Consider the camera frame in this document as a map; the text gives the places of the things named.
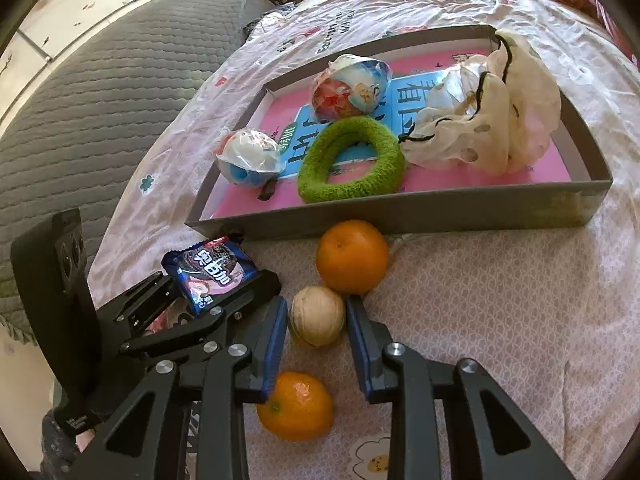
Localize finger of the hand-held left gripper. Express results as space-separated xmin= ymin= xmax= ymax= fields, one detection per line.
xmin=96 ymin=270 xmax=180 ymax=327
xmin=121 ymin=271 xmax=282 ymax=362

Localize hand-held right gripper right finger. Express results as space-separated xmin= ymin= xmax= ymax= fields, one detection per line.
xmin=346 ymin=295 xmax=576 ymax=480

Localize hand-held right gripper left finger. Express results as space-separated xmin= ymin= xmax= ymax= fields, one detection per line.
xmin=62 ymin=296 xmax=290 ymax=480

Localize walnut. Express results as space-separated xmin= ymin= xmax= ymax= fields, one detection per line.
xmin=290 ymin=285 xmax=347 ymax=347

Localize blue cookie packet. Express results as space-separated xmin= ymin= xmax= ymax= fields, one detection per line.
xmin=161 ymin=235 xmax=259 ymax=319

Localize grey tray with pink bottom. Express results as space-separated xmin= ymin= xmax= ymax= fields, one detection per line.
xmin=185 ymin=24 xmax=613 ymax=241

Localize green fuzzy ring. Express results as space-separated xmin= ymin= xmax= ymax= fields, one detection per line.
xmin=297 ymin=116 xmax=406 ymax=204

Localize white pouch with black string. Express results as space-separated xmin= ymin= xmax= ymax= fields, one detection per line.
xmin=400 ymin=30 xmax=562 ymax=177

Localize red white patterned packet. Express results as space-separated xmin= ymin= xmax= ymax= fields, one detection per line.
xmin=144 ymin=304 xmax=192 ymax=337

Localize orange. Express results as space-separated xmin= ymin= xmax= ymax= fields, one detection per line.
xmin=315 ymin=219 xmax=390 ymax=295
xmin=256 ymin=371 xmax=335 ymax=442

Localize pink strawberry print bed sheet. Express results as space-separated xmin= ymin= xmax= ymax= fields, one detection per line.
xmin=90 ymin=0 xmax=640 ymax=480

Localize toy egg with blue base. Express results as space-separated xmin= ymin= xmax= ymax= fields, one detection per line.
xmin=216 ymin=128 xmax=285 ymax=204

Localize grey quilted headboard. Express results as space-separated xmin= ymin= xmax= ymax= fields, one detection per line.
xmin=0 ymin=0 xmax=277 ymax=346

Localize red wrapped toy egg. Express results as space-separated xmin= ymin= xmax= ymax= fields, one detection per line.
xmin=311 ymin=54 xmax=391 ymax=123

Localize white floral wall panels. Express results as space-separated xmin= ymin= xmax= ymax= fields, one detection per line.
xmin=0 ymin=0 xmax=197 ymax=127

